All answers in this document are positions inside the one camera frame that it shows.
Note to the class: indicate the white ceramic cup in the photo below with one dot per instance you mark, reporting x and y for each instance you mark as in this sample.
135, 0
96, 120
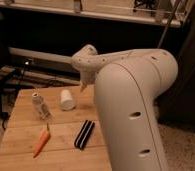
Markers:
66, 100

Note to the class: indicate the orange carrot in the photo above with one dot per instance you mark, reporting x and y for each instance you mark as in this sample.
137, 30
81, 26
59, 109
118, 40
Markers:
42, 141

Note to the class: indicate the black white striped block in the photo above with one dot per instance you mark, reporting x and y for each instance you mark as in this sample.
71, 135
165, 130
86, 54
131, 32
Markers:
84, 134

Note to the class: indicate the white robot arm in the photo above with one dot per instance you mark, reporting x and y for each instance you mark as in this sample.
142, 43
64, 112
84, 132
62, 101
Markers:
126, 84

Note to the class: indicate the metal pole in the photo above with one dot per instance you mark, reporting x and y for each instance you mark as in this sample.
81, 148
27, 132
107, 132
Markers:
172, 14

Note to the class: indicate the white baseboard heater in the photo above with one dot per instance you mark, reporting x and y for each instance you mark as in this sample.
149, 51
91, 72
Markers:
55, 61

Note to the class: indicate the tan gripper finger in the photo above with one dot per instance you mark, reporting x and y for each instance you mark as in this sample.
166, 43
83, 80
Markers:
82, 87

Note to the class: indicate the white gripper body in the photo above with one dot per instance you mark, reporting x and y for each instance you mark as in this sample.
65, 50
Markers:
87, 76

